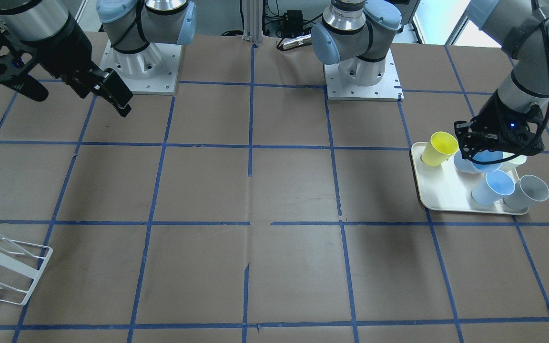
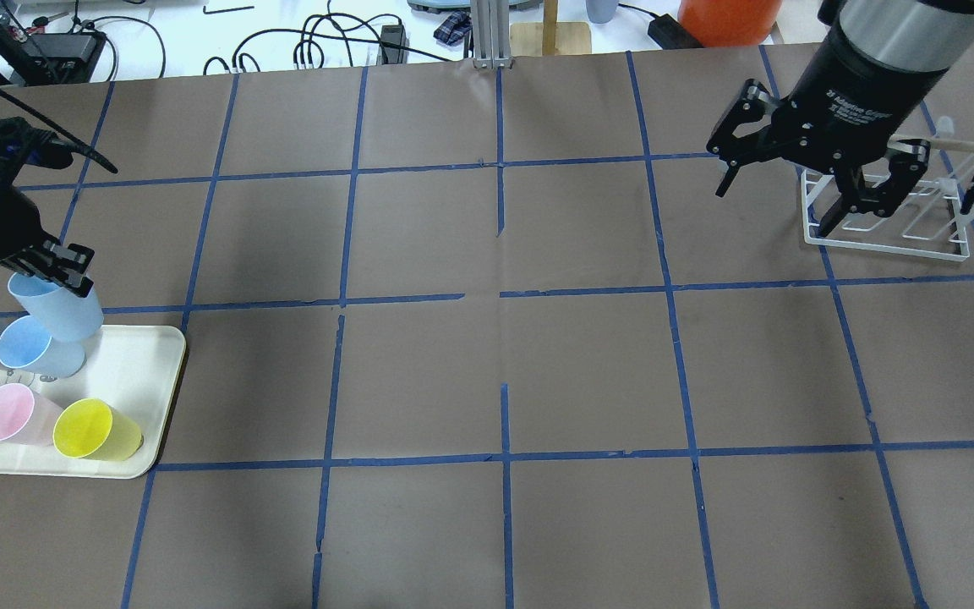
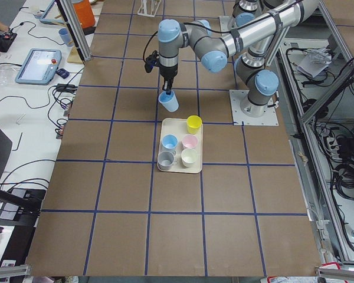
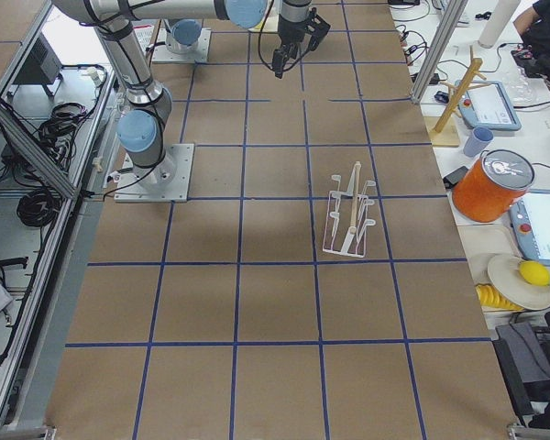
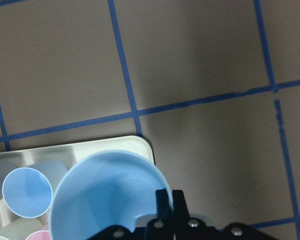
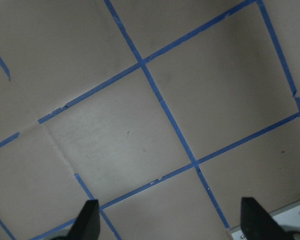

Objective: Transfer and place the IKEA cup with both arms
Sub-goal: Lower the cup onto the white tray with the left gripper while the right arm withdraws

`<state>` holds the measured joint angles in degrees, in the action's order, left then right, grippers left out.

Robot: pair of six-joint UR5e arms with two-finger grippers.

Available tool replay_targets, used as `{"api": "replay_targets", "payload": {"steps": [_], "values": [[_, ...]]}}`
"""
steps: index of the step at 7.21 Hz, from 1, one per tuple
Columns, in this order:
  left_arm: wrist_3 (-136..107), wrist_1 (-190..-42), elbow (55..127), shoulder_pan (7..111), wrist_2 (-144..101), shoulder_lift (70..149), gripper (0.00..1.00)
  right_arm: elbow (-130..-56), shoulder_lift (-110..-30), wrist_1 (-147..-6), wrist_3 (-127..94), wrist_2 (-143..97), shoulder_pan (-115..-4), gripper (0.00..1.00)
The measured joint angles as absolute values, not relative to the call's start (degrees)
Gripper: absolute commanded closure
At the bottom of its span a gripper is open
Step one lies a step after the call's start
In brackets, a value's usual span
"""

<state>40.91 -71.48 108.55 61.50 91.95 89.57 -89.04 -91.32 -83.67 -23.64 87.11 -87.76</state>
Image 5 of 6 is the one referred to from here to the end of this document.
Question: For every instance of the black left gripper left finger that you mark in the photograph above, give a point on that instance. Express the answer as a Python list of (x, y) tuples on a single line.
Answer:
[(158, 228)]

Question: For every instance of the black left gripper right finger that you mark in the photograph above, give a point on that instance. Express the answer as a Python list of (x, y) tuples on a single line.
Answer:
[(194, 228)]

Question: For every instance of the light blue plastic cup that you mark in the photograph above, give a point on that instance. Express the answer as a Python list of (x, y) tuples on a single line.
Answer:
[(108, 188)]

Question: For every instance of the pink plastic cup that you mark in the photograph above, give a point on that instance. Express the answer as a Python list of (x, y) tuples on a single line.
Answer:
[(39, 235)]

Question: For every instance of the cream plastic tray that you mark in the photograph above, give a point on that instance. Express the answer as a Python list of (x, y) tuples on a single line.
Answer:
[(70, 154)]

